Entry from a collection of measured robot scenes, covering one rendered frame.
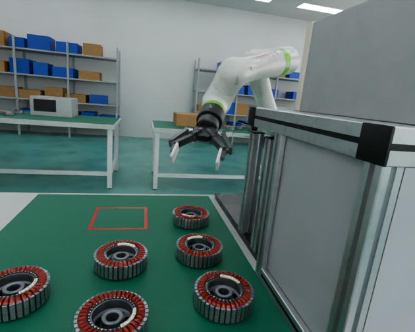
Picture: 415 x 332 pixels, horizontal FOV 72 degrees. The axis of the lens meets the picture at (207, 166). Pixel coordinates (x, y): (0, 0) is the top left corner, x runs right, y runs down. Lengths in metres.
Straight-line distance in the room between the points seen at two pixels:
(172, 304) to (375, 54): 0.56
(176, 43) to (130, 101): 1.79
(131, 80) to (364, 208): 7.15
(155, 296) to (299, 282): 0.27
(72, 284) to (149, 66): 6.95
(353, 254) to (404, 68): 0.28
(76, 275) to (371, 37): 0.71
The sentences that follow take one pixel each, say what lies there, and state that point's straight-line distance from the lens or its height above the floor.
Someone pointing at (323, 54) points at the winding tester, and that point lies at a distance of 0.70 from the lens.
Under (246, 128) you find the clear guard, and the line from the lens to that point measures 0.98.
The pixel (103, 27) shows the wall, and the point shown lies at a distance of 7.58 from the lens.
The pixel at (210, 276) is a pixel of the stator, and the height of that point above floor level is 0.78.
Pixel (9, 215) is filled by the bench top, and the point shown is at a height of 0.75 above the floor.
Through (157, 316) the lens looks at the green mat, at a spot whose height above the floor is 0.75.
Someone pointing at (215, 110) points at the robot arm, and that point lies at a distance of 0.97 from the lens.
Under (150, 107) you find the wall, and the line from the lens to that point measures 7.41.
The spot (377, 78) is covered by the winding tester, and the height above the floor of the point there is 1.18.
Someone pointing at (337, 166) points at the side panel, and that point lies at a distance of 0.45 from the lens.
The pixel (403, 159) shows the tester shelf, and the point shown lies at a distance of 0.39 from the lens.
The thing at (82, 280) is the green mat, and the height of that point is 0.75.
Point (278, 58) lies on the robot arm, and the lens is 1.25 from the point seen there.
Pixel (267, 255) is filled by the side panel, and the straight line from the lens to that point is 0.66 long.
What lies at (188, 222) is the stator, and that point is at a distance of 0.83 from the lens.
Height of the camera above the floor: 1.13
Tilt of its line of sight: 13 degrees down
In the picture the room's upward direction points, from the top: 5 degrees clockwise
